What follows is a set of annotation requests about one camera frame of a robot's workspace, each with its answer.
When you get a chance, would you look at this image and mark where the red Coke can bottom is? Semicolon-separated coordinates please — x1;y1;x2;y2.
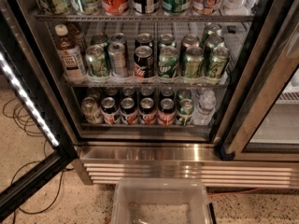
158;98;176;126

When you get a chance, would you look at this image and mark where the stainless steel fridge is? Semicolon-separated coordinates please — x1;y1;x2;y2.
1;0;299;189

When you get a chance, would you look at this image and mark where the green can bottom front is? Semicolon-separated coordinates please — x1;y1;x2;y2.
176;99;194;125

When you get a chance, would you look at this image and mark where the black Coca-Cola can middle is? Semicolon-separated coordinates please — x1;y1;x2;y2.
134;46;154;78

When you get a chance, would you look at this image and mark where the green 7up can middle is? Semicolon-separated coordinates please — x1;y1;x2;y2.
158;46;179;79

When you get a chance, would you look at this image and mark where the silver can middle front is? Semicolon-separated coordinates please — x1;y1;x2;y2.
108;42;128;77

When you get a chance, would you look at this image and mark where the silver can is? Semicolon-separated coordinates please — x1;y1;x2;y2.
108;42;128;77
111;33;127;46

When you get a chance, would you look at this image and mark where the pale can bottom left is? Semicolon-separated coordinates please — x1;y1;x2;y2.
81;96;103;124

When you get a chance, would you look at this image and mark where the black can middle back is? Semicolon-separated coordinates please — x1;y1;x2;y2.
135;33;154;48

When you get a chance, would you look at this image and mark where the green can middle back centre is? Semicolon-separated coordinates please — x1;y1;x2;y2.
158;34;176;49

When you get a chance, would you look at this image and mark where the green can middle front left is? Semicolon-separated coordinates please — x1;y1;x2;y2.
85;45;109;78

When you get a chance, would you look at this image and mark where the silver can middle back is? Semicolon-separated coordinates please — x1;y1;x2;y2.
111;33;127;46

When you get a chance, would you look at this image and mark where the pink can middle back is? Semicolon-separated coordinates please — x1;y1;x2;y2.
180;34;200;51

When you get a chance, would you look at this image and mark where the green can middle front right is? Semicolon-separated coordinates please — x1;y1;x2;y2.
205;47;230;78

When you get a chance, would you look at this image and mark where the green can middle back left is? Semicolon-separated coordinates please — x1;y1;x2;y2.
91;34;109;49

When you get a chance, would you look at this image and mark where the green can middle far back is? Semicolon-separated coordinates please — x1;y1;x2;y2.
202;22;222;42

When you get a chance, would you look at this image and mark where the open black fridge door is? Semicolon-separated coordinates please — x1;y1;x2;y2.
0;0;76;219

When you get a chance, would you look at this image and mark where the clear water bottle bottom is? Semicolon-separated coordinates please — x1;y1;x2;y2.
193;91;217;126

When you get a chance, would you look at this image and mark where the tea bottle white cap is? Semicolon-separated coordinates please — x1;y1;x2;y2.
55;24;86;83

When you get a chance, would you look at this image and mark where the clear plastic bin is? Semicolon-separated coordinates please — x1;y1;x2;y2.
111;178;213;224

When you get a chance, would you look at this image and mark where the dark bottle middle back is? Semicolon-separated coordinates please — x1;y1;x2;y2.
66;22;86;54

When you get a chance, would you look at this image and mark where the middle wire shelf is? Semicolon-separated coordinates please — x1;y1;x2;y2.
61;74;229;88

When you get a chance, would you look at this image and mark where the wire shelf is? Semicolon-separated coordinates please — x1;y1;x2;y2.
36;9;253;22
61;74;229;88

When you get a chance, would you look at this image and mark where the black floor cable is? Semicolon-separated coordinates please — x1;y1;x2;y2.
1;96;75;224

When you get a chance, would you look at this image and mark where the top wire shelf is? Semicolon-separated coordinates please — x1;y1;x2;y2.
36;9;253;22

